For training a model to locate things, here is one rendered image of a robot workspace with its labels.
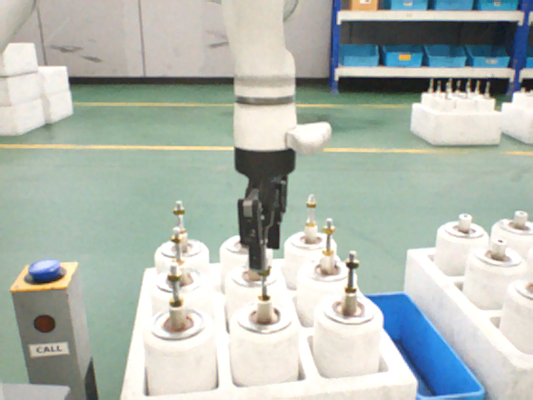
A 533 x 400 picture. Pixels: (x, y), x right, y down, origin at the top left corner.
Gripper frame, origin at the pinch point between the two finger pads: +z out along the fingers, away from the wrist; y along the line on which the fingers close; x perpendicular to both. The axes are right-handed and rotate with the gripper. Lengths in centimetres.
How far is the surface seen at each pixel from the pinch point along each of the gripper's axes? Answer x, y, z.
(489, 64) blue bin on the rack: 86, -485, 6
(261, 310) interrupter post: -0.2, 1.3, 8.2
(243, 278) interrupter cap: -6.4, -8.9, 9.8
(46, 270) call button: -26.8, 9.5, 2.2
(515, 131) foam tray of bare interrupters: 77, -263, 31
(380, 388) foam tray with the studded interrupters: 16.1, 1.0, 17.5
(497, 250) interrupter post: 32.8, -27.8, 8.5
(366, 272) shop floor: 9, -65, 35
